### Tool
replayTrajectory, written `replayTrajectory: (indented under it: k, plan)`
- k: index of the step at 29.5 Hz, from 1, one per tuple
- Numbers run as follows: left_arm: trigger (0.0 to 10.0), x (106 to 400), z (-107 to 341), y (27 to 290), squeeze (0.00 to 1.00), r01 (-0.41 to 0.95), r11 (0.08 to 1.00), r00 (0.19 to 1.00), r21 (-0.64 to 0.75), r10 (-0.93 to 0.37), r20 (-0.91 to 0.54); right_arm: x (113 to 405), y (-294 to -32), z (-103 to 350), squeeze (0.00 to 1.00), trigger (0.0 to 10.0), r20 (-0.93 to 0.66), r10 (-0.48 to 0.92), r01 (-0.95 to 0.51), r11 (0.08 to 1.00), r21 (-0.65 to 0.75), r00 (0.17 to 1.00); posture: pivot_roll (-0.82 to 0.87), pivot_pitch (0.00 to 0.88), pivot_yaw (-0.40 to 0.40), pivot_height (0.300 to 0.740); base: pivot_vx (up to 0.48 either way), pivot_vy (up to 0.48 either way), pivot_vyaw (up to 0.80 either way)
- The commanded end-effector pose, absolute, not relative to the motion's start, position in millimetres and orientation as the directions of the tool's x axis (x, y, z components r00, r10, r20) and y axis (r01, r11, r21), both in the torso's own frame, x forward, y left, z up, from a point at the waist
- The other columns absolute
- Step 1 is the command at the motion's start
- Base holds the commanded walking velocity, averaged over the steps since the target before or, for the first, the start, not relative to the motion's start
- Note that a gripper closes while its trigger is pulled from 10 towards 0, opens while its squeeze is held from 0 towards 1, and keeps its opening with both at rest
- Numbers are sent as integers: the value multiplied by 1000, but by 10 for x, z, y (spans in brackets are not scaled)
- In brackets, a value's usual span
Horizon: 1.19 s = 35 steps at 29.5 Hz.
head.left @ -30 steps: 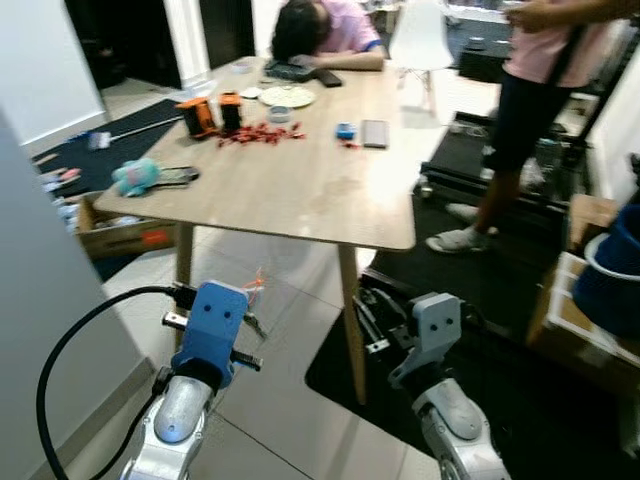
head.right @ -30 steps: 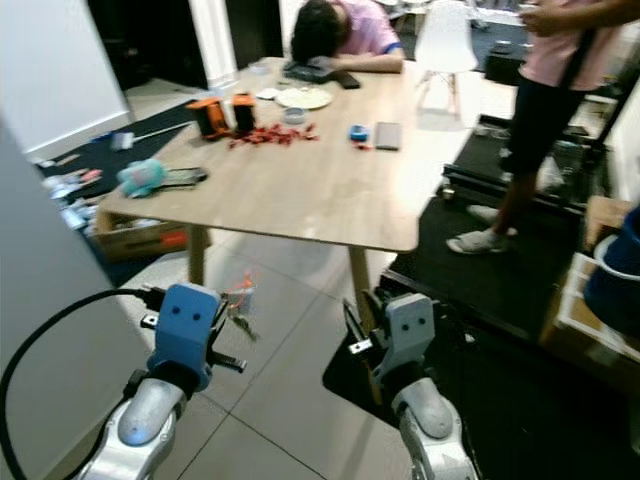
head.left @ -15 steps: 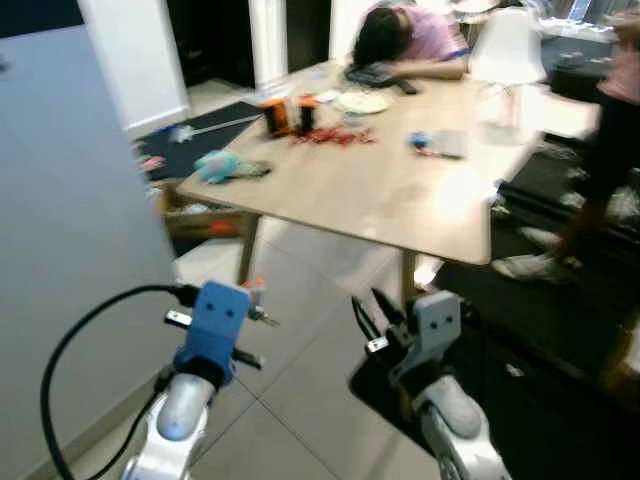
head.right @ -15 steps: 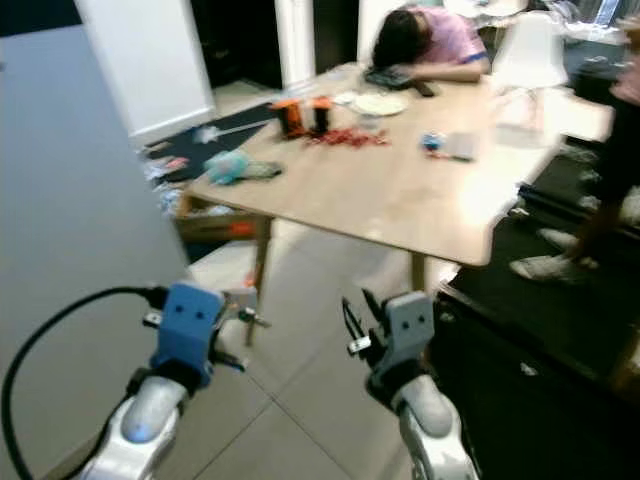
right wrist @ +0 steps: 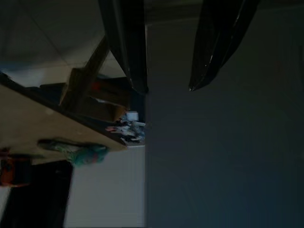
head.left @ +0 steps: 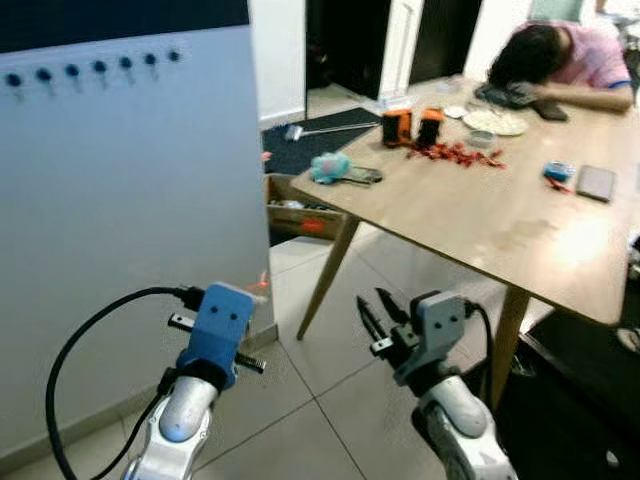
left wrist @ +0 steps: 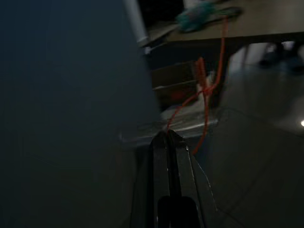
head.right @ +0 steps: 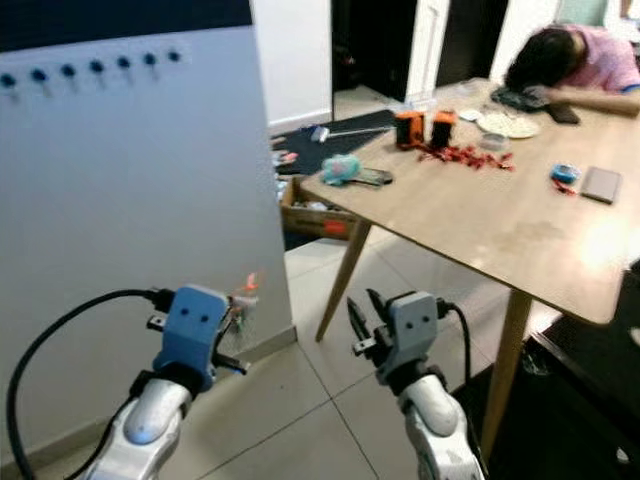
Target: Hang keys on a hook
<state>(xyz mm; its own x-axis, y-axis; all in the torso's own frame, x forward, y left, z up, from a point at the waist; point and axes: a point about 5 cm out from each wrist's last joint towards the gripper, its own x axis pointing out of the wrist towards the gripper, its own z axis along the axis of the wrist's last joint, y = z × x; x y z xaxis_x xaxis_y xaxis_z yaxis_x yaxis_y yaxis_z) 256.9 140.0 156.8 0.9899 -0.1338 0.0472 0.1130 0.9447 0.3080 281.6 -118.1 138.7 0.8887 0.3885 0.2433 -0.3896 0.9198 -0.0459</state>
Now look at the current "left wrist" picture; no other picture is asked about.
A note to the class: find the teal cloth bundle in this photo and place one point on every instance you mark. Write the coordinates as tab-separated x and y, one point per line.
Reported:
194	16

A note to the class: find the white round post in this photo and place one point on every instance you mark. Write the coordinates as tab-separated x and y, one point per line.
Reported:
136	21

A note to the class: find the dark grey cabinet panel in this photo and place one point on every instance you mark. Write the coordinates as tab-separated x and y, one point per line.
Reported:
71	107

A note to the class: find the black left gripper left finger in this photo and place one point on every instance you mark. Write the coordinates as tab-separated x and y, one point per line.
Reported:
161	166

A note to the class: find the brown wooden table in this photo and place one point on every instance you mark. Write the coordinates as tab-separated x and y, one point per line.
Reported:
249	26

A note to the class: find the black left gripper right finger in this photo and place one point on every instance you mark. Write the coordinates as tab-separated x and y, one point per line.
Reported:
185	171

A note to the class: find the black chair base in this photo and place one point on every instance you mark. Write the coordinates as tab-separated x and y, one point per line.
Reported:
282	55

